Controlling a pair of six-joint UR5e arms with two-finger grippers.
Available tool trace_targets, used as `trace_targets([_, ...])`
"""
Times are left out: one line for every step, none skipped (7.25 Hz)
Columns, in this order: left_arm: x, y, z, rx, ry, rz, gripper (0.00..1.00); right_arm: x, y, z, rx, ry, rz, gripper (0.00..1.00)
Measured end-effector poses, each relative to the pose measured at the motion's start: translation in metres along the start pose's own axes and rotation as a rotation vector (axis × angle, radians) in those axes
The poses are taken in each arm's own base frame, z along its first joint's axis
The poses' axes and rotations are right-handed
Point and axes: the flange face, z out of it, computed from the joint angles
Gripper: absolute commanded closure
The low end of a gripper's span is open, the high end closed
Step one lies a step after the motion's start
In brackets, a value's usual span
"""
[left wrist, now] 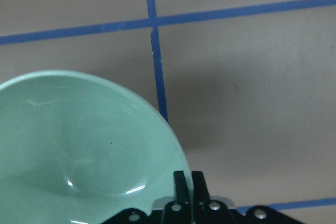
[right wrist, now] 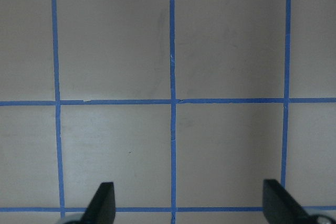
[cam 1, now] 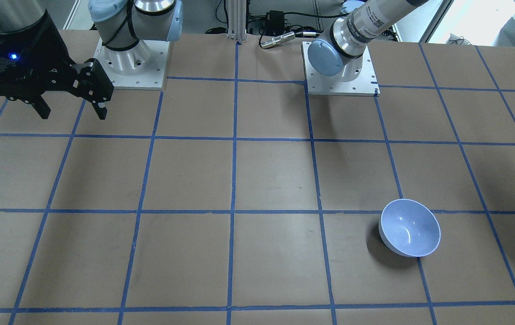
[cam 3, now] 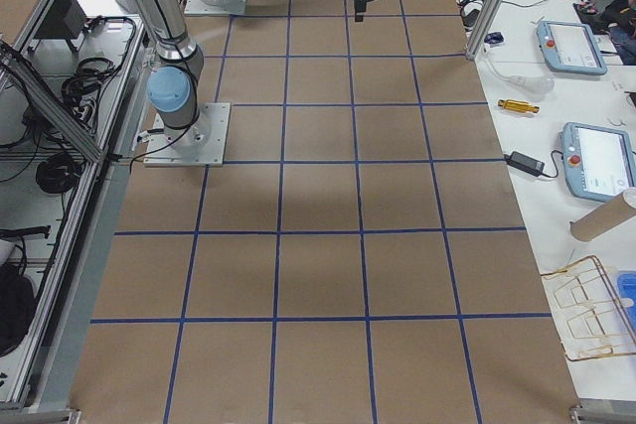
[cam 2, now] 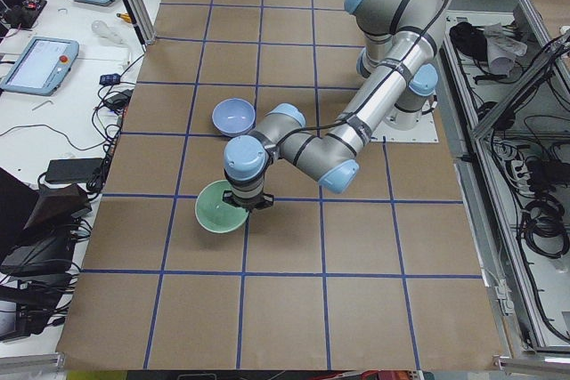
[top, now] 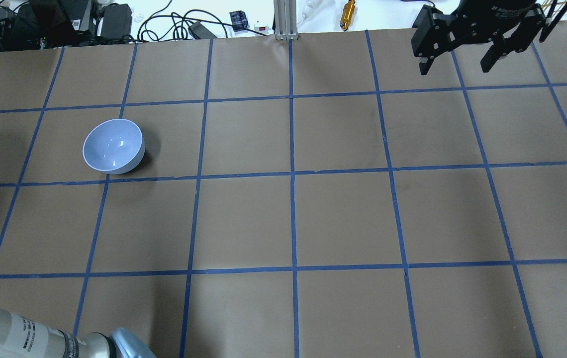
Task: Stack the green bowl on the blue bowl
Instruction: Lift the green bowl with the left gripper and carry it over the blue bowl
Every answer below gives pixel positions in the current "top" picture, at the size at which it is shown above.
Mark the gold metal cylinder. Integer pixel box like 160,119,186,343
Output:
339,0,356,31

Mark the aluminium frame post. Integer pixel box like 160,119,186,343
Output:
274,0,298,41

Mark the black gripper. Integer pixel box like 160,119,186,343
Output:
411,0,547,76

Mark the brown grid paper mat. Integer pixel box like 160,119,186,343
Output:
0,22,567,358

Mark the black power adapter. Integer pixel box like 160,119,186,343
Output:
188,22,217,39

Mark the black box on table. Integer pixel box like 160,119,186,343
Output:
99,3,133,39

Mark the blue bowl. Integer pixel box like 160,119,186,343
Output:
83,118,146,175

